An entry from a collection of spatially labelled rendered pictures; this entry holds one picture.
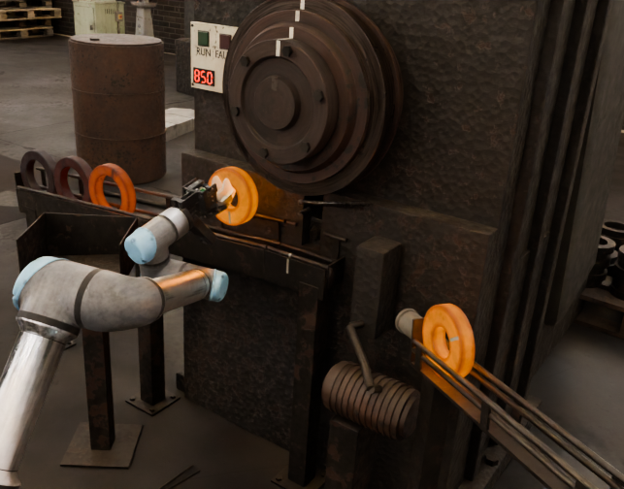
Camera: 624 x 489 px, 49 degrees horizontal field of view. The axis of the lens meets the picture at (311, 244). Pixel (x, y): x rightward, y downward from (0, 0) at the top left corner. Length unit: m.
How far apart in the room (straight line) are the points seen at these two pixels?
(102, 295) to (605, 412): 1.92
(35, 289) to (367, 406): 0.76
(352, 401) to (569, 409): 1.21
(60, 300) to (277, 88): 0.65
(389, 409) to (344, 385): 0.12
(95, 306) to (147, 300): 0.10
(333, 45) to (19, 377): 0.92
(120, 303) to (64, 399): 1.25
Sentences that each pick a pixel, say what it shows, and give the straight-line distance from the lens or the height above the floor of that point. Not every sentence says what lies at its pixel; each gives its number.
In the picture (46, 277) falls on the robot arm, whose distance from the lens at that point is 1.36.
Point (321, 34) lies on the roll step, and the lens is 1.58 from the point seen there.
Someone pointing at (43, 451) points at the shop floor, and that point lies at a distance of 2.32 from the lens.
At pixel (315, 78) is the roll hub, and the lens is 1.52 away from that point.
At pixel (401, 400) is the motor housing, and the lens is 1.59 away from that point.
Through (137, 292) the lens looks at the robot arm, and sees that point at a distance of 1.33.
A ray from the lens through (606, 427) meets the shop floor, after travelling 2.65.
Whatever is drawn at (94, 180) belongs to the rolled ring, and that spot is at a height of 0.73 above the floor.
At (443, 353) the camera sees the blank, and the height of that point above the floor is 0.67.
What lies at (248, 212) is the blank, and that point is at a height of 0.80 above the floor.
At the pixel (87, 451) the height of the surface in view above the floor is 0.01.
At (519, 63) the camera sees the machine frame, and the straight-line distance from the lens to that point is 1.57.
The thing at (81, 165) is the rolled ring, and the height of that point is 0.77.
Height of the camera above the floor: 1.42
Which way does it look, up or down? 23 degrees down
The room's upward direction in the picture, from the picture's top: 4 degrees clockwise
